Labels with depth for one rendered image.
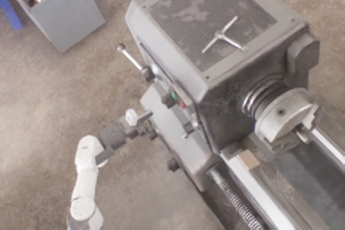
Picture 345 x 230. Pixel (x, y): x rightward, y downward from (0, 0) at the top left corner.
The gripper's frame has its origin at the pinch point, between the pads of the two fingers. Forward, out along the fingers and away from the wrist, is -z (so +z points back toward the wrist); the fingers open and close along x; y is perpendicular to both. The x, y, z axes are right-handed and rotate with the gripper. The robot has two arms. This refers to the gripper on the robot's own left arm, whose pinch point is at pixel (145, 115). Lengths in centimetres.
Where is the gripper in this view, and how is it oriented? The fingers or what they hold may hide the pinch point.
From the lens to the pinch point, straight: 165.6
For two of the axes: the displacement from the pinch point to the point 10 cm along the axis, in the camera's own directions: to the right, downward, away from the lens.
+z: -8.3, 5.5, -1.2
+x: 5.1, 6.4, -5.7
